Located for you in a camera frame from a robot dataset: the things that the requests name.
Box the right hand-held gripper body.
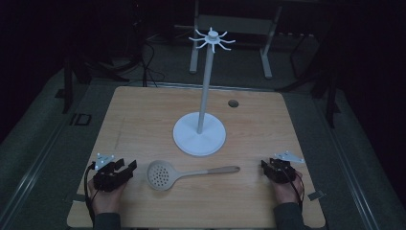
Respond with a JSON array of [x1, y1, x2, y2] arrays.
[[266, 150, 305, 185]]

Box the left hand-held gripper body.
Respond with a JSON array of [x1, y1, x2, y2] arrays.
[[92, 152, 134, 193]]

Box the person's right hand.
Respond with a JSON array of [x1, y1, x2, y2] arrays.
[[271, 173, 305, 205]]

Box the person's left hand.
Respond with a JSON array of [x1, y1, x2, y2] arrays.
[[87, 178, 127, 216]]

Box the beige slotted spoon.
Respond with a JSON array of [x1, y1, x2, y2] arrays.
[[146, 159, 241, 193]]

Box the white utensil hook stand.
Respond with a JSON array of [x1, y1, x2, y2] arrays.
[[172, 27, 237, 157]]

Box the black metal stand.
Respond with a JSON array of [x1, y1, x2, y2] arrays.
[[61, 54, 132, 115], [276, 32, 341, 129]]

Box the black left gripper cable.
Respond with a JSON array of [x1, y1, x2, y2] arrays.
[[83, 162, 98, 226]]

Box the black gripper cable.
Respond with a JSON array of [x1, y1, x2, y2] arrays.
[[281, 168, 306, 213], [83, 162, 98, 226]]

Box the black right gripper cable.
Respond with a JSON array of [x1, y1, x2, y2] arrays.
[[281, 168, 306, 213]]

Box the black floor cables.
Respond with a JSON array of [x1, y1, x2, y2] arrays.
[[139, 39, 167, 88]]

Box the white metal desk frame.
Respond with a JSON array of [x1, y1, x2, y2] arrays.
[[189, 0, 284, 81]]

